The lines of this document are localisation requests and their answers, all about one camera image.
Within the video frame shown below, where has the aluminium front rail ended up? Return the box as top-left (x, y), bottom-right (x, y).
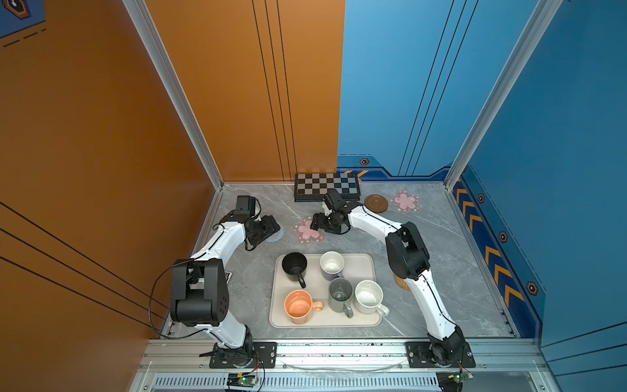
top-left (130, 338), bottom-right (560, 391)

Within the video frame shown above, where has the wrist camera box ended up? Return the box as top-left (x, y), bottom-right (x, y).
top-left (323, 189), bottom-right (351, 213)
top-left (233, 195), bottom-right (259, 223)

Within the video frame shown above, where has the aluminium corner post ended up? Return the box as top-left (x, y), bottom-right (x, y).
top-left (122, 0), bottom-right (224, 192)
top-left (443, 0), bottom-right (563, 191)

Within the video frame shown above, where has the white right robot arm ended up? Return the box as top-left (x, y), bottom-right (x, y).
top-left (310, 204), bottom-right (470, 367)

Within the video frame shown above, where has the aluminium right corner post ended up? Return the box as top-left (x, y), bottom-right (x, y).
top-left (443, 0), bottom-right (563, 191)

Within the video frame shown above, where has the brown wooden round coaster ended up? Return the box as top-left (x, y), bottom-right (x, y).
top-left (364, 194), bottom-right (389, 214)

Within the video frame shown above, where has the green circuit board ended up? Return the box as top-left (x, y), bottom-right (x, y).
top-left (226, 373), bottom-right (258, 390)

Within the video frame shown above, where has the beige serving tray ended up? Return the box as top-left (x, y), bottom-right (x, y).
top-left (269, 253), bottom-right (382, 328)

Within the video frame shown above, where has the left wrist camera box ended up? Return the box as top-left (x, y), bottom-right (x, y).
top-left (233, 195), bottom-right (259, 223)

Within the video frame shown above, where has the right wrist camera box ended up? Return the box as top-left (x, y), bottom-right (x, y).
top-left (323, 189), bottom-right (351, 213)

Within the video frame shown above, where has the black mug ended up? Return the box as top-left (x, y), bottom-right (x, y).
top-left (282, 253), bottom-right (308, 289)

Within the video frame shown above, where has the white lavender mug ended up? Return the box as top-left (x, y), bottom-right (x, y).
top-left (319, 251), bottom-right (346, 281)

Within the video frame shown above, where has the grey mug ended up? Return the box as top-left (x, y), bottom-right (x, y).
top-left (328, 278), bottom-right (354, 319)

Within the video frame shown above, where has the small right circuit board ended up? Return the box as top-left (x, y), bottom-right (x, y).
top-left (436, 372), bottom-right (474, 392)

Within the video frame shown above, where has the black white chessboard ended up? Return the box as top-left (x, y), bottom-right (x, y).
top-left (294, 172), bottom-right (361, 203)

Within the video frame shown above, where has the orange pink mug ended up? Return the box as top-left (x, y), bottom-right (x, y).
top-left (284, 289), bottom-right (325, 325)

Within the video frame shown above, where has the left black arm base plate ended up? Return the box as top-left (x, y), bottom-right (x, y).
top-left (209, 341), bottom-right (278, 369)

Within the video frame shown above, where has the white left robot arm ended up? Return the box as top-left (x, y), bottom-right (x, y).
top-left (170, 215), bottom-right (280, 368)

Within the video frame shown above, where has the aluminium left corner post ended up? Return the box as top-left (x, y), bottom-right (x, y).
top-left (122, 0), bottom-right (224, 192)

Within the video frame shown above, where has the pink flower coaster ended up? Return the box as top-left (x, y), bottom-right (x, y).
top-left (292, 216), bottom-right (326, 245)
top-left (389, 190), bottom-right (421, 213)

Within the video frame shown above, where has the light blue woven coaster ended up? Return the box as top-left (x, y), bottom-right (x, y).
top-left (266, 225), bottom-right (285, 243)

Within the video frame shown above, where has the tan rattan round coaster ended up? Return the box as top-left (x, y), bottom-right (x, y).
top-left (394, 274), bottom-right (411, 291)

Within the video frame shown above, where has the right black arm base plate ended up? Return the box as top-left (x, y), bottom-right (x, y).
top-left (405, 341), bottom-right (477, 368)

